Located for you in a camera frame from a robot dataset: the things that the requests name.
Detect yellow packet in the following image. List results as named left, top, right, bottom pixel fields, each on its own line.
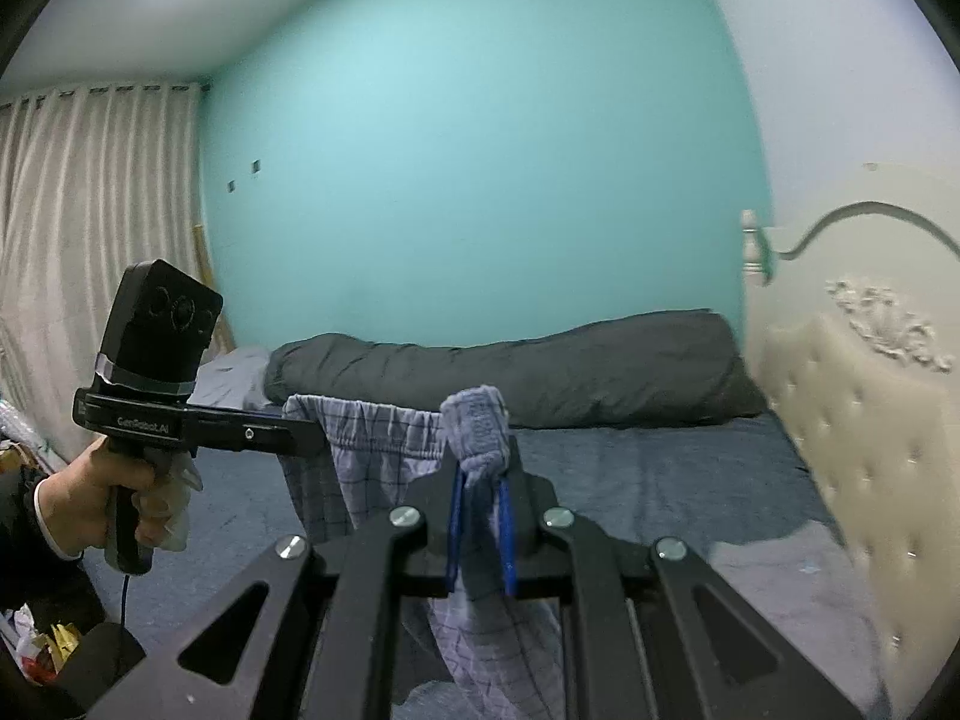
left=45, top=621, right=82, bottom=662

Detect dark grey rolled duvet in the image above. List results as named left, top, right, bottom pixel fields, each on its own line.
left=264, top=309, right=770, bottom=430

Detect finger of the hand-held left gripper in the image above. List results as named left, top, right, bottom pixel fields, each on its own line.
left=187, top=405, right=326, bottom=460

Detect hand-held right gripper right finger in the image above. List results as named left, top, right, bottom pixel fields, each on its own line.
left=499, top=441, right=863, bottom=720

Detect white plastic bag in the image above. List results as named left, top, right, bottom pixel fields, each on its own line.
left=0, top=602, right=47, bottom=685

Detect clear plastic wrap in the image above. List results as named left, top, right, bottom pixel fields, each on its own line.
left=0, top=394, right=47, bottom=467

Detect cream curtain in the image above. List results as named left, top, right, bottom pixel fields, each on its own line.
left=0, top=81, right=227, bottom=466

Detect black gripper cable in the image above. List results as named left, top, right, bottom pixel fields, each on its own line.
left=118, top=572, right=136, bottom=687

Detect person's leg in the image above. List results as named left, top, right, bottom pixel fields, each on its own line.
left=22, top=619, right=149, bottom=720

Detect cream tufted headboard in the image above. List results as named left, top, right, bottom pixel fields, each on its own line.
left=739, top=199, right=960, bottom=698

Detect person's left hand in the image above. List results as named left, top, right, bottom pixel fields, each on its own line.
left=36, top=436, right=205, bottom=560

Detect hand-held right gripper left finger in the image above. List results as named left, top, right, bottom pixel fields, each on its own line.
left=94, top=457, right=464, bottom=720

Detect blue-grey bedspread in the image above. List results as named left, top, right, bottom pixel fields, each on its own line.
left=120, top=412, right=893, bottom=720

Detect person's left forearm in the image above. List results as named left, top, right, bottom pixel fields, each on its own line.
left=0, top=465, right=106, bottom=620

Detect blue plaid pants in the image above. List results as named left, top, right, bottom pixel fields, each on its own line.
left=281, top=385, right=563, bottom=720

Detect light grey pillow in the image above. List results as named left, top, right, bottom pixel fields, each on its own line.
left=187, top=347, right=272, bottom=410

